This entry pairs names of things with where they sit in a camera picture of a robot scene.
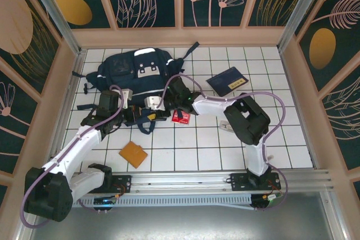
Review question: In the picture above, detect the aluminium side rail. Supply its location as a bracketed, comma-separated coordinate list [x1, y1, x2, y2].
[50, 48, 87, 173]

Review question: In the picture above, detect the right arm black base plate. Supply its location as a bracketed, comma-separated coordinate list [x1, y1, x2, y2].
[229, 172, 282, 193]

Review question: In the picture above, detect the orange notebook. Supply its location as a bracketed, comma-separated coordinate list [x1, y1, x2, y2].
[118, 141, 149, 169]

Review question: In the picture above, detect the grey slotted cable duct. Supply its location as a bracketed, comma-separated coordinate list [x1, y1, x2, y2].
[71, 193, 255, 211]

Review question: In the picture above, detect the clear plastic case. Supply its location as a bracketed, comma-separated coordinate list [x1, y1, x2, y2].
[219, 121, 234, 133]

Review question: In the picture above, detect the navy blue backpack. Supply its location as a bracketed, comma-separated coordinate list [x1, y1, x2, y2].
[72, 42, 200, 135]

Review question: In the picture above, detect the dark blue book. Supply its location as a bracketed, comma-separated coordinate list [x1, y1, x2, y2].
[205, 66, 250, 97]

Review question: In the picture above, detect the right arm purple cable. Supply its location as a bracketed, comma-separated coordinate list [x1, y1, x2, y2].
[157, 74, 289, 212]

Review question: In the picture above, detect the brushed metal panel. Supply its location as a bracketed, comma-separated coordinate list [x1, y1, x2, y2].
[16, 192, 347, 240]

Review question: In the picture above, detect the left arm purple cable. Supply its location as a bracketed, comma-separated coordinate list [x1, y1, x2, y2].
[21, 84, 126, 229]

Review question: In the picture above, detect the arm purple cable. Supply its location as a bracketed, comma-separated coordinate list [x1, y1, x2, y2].
[21, 84, 126, 229]
[157, 74, 289, 212]

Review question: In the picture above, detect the red box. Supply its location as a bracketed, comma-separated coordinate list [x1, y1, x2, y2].
[170, 109, 192, 125]

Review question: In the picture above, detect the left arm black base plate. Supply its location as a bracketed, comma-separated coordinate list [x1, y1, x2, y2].
[108, 174, 133, 194]

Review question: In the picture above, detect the aluminium corner post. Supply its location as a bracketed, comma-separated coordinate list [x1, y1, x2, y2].
[277, 0, 330, 51]
[22, 0, 85, 55]

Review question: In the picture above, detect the long aluminium base rail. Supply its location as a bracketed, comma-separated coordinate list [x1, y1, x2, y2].
[28, 168, 332, 196]

